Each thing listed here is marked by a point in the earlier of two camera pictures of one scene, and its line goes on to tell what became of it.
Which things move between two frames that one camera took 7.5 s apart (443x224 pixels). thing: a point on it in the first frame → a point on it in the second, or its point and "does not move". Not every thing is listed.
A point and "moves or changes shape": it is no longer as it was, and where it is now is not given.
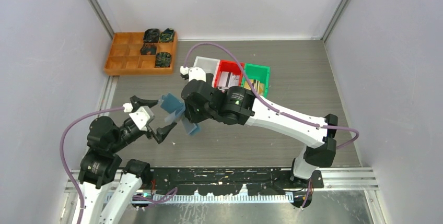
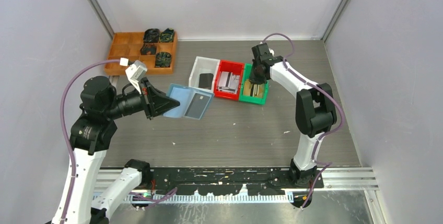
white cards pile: x=228 y=79 does not move
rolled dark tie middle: x=148 y=48 does not move
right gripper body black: x=196 y=116 → x=256 y=78
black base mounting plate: x=234 y=180 does not move
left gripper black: x=161 y=131 → x=154 y=101
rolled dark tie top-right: x=167 y=35 does not move
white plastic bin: x=209 y=65 does not move
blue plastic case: x=176 y=108 moves or changes shape
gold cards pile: x=259 y=87 does not move
